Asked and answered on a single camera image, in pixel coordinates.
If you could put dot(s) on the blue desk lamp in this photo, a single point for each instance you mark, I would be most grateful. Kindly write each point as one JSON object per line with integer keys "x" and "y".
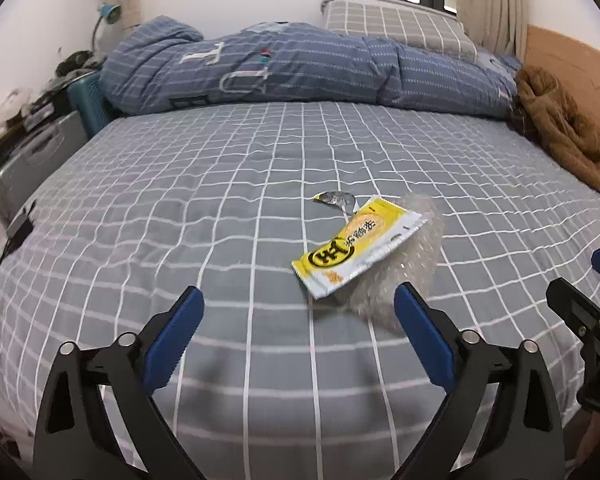
{"x": 109, "y": 12}

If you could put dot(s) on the brown padded jacket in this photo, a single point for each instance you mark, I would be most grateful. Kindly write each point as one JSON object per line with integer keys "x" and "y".
{"x": 565, "y": 120}

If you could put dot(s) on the teal suitcase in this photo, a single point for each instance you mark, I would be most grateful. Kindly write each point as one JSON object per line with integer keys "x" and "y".
{"x": 87, "y": 105}

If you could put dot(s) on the silver foil wrapper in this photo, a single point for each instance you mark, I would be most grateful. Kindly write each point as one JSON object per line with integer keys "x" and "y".
{"x": 337, "y": 200}

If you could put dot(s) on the white round appliance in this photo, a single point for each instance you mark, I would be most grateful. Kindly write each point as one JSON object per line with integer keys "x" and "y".
{"x": 12, "y": 105}

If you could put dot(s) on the yellow snack packet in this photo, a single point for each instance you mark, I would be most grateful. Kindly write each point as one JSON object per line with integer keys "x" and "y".
{"x": 350, "y": 250}

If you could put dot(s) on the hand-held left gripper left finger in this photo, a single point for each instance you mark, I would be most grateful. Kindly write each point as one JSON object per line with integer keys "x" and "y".
{"x": 172, "y": 340}

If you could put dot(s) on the grey checked bed sheet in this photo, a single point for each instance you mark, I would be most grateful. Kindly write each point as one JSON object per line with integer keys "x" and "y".
{"x": 180, "y": 185}

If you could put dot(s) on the grey checked pillow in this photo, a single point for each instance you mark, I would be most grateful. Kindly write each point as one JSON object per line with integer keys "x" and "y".
{"x": 395, "y": 25}

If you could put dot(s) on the bubble wrap roll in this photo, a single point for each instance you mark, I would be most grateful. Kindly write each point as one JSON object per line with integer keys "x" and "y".
{"x": 415, "y": 260}

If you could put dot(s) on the black device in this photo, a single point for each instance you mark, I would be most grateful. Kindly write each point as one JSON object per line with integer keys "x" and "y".
{"x": 75, "y": 62}

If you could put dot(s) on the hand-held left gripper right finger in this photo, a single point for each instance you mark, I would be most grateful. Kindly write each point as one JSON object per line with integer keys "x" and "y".
{"x": 425, "y": 332}

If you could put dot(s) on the dark clutter stack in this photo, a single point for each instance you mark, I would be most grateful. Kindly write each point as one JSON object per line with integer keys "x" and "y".
{"x": 45, "y": 102}

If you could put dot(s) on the wooden headboard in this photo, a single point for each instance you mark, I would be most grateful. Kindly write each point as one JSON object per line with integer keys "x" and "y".
{"x": 575, "y": 60}

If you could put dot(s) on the blue striped duvet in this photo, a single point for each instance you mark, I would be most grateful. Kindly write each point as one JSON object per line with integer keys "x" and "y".
{"x": 305, "y": 70}

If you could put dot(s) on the person's right hand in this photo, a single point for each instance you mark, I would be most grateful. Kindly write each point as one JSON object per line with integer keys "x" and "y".
{"x": 599, "y": 437}

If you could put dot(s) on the grey hard suitcase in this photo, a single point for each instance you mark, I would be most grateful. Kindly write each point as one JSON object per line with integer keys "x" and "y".
{"x": 35, "y": 155}

